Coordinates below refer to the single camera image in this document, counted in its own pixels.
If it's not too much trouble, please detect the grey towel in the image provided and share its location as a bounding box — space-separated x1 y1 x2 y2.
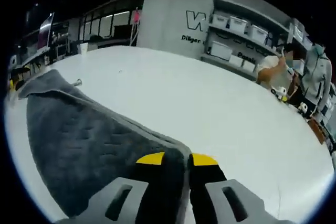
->
17 69 192 221

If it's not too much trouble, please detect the silver-framed monitor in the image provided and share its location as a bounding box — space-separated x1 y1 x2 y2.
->
37 12 55 51

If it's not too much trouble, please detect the dark monitor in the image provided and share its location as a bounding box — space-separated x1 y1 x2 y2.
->
114 24 132 38

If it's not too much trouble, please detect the group of white storage bins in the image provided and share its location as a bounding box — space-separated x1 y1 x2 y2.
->
209 14 313 74

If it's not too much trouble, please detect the grey shelf unit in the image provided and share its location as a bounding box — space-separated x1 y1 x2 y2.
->
201 0 314 80

